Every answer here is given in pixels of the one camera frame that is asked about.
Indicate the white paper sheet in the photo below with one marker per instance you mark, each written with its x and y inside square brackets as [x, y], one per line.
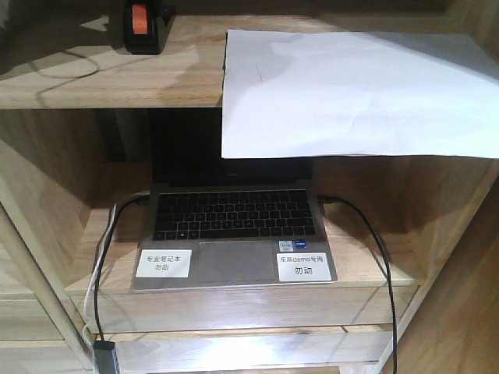
[357, 94]

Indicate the black stapler with orange label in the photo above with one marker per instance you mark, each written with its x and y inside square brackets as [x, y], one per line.
[146, 26]

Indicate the grey laptop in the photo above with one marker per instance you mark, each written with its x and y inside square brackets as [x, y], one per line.
[234, 215]

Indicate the white label right on laptop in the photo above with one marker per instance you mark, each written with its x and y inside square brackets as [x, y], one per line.
[304, 267]

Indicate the white label on laptop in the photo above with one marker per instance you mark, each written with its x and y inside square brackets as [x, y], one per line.
[304, 267]
[168, 263]

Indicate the white label left on laptop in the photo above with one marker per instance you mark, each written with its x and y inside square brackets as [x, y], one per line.
[168, 263]

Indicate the wooden shelf unit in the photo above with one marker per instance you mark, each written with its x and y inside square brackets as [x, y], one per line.
[63, 74]

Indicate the grey usb adapter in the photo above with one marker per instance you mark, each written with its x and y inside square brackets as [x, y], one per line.
[106, 357]

